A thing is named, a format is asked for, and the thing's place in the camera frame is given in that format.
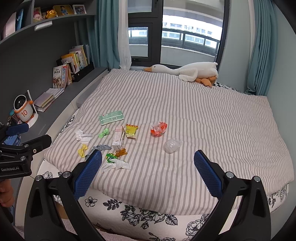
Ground floral white bed sheet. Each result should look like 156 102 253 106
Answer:
36 113 290 241

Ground white crumpled tissue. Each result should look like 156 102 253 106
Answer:
75 129 92 144

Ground stack of flat books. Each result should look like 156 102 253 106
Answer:
34 88 65 112

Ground yellow bear figurine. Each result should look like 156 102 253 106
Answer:
45 9 57 19

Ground clear crumpled plastic wrap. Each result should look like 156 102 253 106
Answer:
163 139 182 154

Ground white plush goose toy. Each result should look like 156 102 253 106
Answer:
144 62 218 87

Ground teal curtain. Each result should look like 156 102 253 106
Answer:
246 1 278 95
75 1 120 69

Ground grey striped white duvet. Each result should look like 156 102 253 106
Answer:
45 69 294 215

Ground teal left curtain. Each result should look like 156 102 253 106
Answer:
75 1 120 69

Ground pink doll figurine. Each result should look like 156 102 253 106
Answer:
33 7 43 23

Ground grey bedside ledge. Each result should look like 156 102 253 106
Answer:
21 67 108 144

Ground person's left hand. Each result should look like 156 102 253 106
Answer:
0 179 15 208

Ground black framed window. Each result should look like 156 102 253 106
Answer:
127 1 230 68

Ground teal right curtain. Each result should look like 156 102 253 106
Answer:
246 1 278 95

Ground green wet wipes pack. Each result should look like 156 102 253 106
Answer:
99 111 125 126

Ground pink white carton box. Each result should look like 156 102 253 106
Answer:
111 126 125 151

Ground orange candy wrapper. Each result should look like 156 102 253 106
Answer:
115 148 127 158

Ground framed photo yellow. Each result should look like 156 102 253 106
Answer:
53 5 74 16

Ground white orange robot toy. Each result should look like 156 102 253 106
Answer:
13 94 39 128

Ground grey wall shelf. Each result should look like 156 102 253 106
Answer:
1 1 97 45

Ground small framed photo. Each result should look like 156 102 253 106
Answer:
73 4 87 15

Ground yellow snack packet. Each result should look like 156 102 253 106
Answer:
125 124 138 139

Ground orange white plastic bag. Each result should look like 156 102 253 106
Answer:
151 121 168 137

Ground grey crumpled wrapper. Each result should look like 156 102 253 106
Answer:
85 145 112 159

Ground upright picture books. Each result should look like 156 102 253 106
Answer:
52 63 72 89

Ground green ring wrapper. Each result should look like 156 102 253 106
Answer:
106 153 118 163

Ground white sheer curtain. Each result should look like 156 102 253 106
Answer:
117 0 132 70

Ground green crumpled wrapper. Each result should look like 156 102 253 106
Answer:
98 128 110 138

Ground yellow crumpled wrapper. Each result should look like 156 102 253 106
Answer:
77 144 88 158

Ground black book holder with books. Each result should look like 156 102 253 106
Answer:
56 45 94 85

